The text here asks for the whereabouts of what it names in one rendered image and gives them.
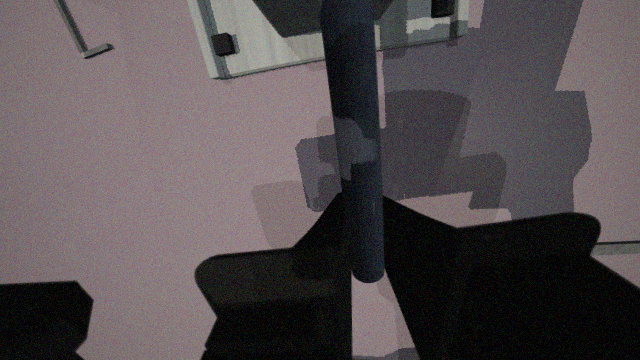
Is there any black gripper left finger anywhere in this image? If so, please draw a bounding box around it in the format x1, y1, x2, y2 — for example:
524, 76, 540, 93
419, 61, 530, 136
195, 192, 353, 360

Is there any black l-shaped hex key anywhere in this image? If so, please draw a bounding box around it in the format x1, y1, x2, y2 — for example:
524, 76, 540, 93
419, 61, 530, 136
54, 0, 112, 59

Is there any grey flat bar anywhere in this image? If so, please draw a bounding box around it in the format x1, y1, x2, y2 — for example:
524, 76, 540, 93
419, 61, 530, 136
590, 241, 640, 256

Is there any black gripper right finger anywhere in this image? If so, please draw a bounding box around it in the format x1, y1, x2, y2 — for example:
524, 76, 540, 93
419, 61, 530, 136
383, 195, 601, 360

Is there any dark blue cylinder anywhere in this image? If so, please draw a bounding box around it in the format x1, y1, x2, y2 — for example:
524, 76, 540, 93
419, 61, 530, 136
317, 0, 385, 283

